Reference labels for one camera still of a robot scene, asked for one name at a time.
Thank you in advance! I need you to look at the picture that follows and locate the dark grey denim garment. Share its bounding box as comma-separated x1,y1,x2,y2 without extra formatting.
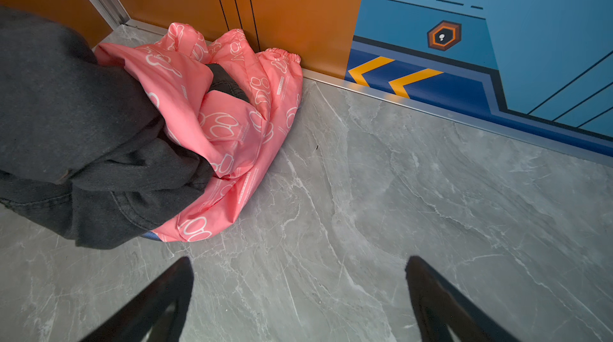
0,4,251,250

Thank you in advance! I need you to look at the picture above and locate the pink patterned jacket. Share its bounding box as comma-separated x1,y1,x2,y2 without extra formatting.
95,23,303,242

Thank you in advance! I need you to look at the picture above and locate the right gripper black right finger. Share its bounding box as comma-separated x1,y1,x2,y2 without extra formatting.
405,255,517,341

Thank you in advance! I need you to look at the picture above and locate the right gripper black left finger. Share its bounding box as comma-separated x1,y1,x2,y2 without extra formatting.
83,257,194,341

